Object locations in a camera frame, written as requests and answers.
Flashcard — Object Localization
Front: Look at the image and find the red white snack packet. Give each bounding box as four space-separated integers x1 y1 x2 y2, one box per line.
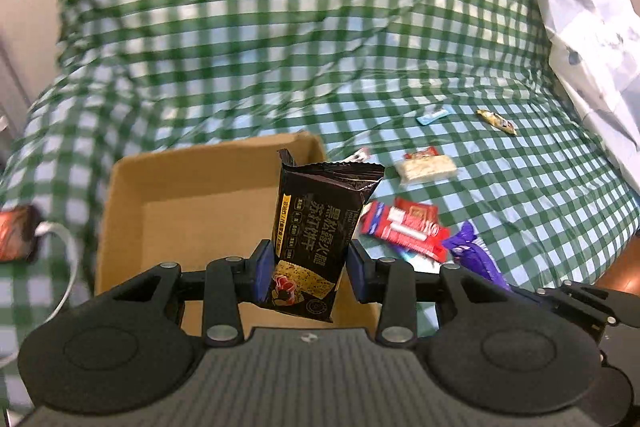
360 197 450 263

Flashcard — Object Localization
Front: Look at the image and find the purple chocolate bar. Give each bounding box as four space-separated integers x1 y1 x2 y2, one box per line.
442 221 511 291

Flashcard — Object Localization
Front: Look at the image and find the black cracker packet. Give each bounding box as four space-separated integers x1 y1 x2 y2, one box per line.
264 148 385 322

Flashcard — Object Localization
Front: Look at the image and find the clear rice cracker pack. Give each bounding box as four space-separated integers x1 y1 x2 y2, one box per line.
395 155 458 185

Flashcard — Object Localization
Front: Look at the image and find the light blue sachet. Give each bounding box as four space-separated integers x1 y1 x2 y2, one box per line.
416 106 450 126

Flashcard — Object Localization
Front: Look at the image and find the yellow candy bar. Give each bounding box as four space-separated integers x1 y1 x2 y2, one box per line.
475 108 518 136

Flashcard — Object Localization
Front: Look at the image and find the red nescafe coffee stick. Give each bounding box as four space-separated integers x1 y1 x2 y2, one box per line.
345 147 370 162

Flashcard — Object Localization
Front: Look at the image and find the small red candy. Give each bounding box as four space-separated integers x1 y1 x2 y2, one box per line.
404 146 439 160

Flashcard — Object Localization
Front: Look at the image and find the brown cardboard box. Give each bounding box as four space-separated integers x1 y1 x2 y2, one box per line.
94 130 381 338

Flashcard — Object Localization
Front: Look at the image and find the black smartphone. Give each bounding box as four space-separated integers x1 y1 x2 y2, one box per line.
0 205 41 263

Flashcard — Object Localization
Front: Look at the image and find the green checkered sofa cover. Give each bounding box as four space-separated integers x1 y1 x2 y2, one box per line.
0 0 640 413

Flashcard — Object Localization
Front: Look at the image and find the white printed plastic bag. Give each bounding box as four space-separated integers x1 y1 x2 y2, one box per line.
537 0 639 190

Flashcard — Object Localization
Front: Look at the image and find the white charging cable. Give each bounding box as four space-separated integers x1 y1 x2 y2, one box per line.
0 221 80 371

